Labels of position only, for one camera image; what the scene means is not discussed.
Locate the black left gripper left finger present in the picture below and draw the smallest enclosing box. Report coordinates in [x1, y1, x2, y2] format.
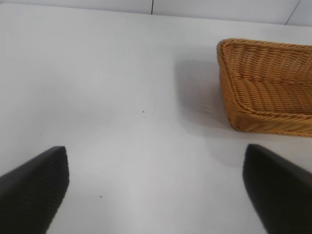
[0, 145, 70, 234]

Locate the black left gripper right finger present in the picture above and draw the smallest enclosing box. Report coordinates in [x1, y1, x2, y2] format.
[242, 143, 312, 234]

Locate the brown woven wicker basket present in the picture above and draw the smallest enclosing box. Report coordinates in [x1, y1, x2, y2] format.
[216, 38, 312, 138]

